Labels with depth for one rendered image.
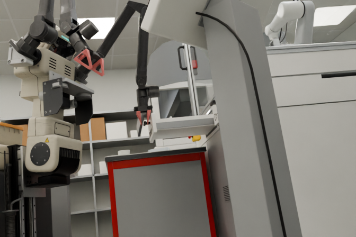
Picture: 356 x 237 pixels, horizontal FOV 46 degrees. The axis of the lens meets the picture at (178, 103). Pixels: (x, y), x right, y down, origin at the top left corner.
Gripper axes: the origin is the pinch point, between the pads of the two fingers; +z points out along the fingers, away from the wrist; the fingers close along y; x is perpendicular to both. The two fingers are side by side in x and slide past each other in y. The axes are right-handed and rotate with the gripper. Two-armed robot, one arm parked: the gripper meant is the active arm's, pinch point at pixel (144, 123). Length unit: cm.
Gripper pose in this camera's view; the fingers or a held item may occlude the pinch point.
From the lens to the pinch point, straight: 227.8
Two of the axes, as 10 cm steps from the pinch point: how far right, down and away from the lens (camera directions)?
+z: 1.1, 9.6, -2.6
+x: -1.4, 2.7, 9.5
